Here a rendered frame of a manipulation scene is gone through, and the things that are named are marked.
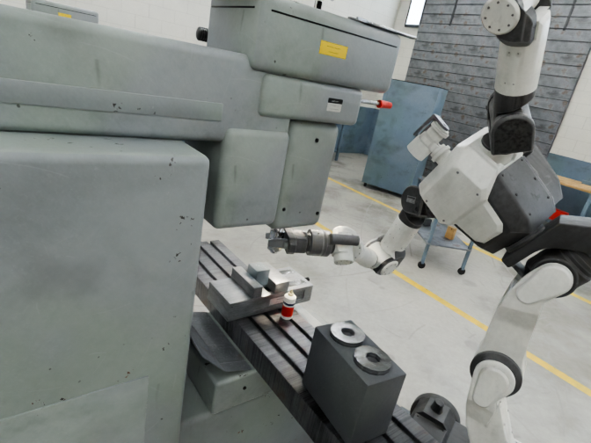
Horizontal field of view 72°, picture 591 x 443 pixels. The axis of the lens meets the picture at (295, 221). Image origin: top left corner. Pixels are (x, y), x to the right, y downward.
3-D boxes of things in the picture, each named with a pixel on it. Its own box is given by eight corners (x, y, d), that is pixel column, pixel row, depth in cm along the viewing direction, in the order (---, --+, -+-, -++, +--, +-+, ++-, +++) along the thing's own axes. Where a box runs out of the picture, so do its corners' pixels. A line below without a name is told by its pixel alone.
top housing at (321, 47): (332, 83, 136) (343, 30, 131) (391, 95, 118) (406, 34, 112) (201, 58, 108) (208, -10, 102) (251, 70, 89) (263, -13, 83)
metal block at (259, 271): (258, 276, 146) (260, 261, 144) (267, 284, 141) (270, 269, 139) (245, 278, 142) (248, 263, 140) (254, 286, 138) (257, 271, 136)
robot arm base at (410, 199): (433, 223, 148) (433, 193, 150) (461, 219, 136) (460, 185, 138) (400, 220, 142) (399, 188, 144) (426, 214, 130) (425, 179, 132)
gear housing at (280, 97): (306, 111, 133) (311, 79, 130) (357, 127, 116) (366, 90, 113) (213, 99, 113) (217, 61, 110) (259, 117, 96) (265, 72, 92)
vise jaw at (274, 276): (265, 271, 153) (266, 261, 152) (288, 290, 142) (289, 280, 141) (251, 272, 149) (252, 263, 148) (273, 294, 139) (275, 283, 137)
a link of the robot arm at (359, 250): (329, 228, 138) (346, 238, 148) (330, 253, 134) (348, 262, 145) (346, 224, 134) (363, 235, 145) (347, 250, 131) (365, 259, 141)
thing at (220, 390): (282, 316, 175) (288, 292, 171) (336, 367, 150) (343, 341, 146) (169, 346, 144) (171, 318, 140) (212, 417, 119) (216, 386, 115)
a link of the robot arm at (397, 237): (380, 249, 166) (407, 208, 153) (398, 272, 158) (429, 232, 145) (359, 252, 159) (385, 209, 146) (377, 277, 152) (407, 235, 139)
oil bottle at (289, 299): (288, 312, 142) (293, 285, 138) (294, 318, 139) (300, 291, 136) (278, 315, 140) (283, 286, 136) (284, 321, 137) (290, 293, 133)
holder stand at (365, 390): (336, 373, 118) (352, 315, 111) (386, 433, 100) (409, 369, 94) (301, 382, 111) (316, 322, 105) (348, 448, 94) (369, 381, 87)
